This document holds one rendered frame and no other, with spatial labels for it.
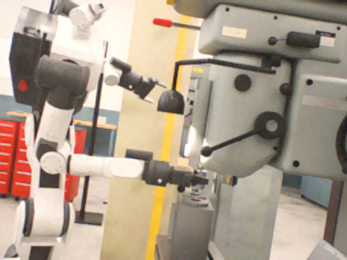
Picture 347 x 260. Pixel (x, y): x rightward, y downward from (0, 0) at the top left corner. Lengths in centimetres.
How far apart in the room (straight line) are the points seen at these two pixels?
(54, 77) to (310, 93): 73
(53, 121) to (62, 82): 13
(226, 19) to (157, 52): 184
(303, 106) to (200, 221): 57
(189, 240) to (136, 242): 155
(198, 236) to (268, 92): 60
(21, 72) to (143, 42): 147
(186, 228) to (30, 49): 77
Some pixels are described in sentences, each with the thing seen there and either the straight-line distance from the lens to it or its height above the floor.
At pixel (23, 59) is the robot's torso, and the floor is 155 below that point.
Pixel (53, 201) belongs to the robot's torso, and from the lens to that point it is 169.
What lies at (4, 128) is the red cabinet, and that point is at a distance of 598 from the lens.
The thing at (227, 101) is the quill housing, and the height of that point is 150.
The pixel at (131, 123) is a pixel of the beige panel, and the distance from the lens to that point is 292.
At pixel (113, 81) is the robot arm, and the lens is 193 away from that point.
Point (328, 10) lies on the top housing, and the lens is 119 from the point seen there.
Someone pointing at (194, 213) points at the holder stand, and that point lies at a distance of 151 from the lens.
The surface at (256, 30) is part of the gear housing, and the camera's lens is 113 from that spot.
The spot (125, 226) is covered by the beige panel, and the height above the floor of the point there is 65.
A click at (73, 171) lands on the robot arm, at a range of 153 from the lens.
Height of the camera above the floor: 147
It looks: 3 degrees down
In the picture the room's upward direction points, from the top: 8 degrees clockwise
